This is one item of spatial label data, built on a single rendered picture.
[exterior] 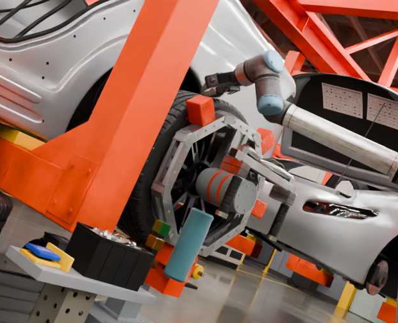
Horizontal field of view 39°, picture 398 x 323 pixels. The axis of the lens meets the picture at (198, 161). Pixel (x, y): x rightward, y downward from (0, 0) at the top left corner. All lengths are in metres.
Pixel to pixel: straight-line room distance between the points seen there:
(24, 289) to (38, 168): 0.40
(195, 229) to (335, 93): 3.83
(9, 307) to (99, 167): 0.50
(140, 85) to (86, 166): 0.30
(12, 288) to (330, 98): 4.40
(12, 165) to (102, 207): 0.45
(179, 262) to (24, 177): 0.60
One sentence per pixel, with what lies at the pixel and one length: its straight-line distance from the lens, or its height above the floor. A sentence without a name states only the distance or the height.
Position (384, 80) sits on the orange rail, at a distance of 9.16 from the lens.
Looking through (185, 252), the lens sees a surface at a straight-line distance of 2.01.
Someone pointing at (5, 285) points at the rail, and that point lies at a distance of 1.80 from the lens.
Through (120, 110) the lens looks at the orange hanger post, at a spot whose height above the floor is 0.91.
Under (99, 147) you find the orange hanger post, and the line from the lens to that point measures 1.75.
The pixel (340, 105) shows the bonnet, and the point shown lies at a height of 2.24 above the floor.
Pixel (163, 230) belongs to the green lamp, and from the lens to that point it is 1.74.
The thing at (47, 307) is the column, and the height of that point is 0.33.
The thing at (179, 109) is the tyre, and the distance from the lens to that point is 2.09.
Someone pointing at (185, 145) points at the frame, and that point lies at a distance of 2.01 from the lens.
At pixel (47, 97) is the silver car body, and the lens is 2.18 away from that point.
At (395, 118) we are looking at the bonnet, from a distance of 5.43.
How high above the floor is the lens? 0.73
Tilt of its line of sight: 5 degrees up
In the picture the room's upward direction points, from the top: 24 degrees clockwise
